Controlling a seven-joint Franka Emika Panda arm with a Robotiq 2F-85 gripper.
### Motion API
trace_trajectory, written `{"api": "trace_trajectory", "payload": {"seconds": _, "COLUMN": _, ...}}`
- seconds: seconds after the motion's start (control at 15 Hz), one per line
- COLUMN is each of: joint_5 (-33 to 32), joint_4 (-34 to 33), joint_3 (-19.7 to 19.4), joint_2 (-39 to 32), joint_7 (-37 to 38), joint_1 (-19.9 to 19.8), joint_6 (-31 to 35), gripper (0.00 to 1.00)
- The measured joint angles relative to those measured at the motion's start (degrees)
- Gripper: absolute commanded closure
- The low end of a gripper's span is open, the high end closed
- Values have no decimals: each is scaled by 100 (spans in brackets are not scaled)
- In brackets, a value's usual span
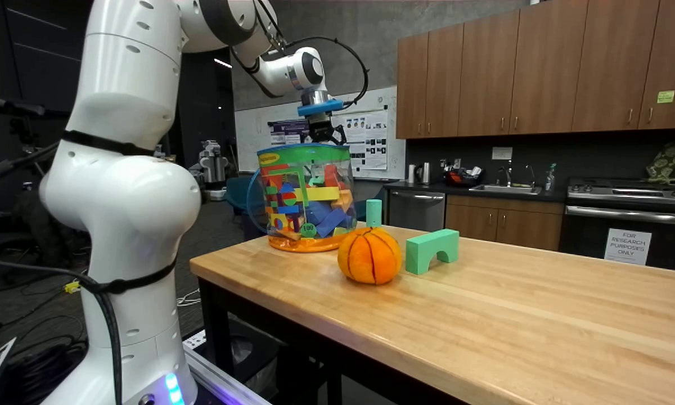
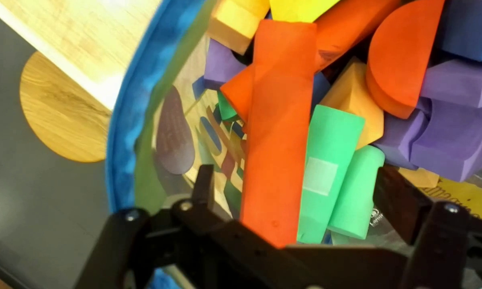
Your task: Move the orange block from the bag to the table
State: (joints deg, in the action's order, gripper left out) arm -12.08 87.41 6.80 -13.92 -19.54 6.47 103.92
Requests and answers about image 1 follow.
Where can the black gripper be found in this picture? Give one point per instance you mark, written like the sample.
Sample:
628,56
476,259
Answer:
324,131

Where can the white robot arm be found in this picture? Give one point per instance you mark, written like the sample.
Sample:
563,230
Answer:
127,203

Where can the lit robot base platform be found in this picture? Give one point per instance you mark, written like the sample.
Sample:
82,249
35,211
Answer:
225,375

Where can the clear bag of foam blocks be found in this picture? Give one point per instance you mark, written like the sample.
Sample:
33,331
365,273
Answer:
307,203

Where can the green foam cylinder block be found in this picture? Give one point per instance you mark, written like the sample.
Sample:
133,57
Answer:
374,213

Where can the green foam arch block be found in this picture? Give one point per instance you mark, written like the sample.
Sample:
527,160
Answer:
429,251

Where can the printed research poster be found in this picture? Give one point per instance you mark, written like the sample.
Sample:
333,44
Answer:
368,148

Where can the silver kettle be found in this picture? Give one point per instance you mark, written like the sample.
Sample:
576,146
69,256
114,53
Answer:
426,175

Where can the blue lounge chair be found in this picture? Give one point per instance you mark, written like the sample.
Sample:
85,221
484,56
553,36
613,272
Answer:
240,203

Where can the silver metal container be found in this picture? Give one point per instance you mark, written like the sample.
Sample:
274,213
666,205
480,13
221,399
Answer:
213,170

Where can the stainless steel dishwasher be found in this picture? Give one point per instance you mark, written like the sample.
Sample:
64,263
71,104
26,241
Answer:
418,211

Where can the orange plush pumpkin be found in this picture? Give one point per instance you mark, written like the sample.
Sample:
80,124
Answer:
369,258

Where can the dark kitchen countertop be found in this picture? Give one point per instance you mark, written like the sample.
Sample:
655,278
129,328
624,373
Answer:
457,192

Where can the steel sink with faucet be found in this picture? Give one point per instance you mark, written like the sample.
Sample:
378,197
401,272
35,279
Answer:
503,187

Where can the wooden lower kitchen cabinets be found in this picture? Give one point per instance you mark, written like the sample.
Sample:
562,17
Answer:
508,221

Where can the wooden kitchen cabinets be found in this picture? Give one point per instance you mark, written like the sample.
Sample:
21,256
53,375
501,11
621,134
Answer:
547,68
508,221

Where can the soap bottle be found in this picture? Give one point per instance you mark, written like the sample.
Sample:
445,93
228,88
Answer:
549,178

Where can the wooden upper kitchen cabinets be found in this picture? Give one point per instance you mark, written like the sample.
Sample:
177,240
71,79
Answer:
547,68

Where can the black tripod equipment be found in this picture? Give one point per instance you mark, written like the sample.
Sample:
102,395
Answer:
13,150

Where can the stainless steel oven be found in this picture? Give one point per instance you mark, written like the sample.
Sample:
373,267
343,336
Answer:
631,216

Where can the white paper sign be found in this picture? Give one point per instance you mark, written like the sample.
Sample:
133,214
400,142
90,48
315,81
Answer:
628,246

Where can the green sticky note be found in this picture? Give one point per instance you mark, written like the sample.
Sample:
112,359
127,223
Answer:
666,97

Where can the green potted plant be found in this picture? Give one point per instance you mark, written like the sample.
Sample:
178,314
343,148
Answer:
666,167

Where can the blue wrist mount plate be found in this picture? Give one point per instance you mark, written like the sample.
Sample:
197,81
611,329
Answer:
321,108

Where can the white wall whiteboard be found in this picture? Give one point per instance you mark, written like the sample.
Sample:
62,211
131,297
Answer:
368,128

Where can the black table frame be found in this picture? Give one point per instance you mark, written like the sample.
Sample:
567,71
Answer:
216,323

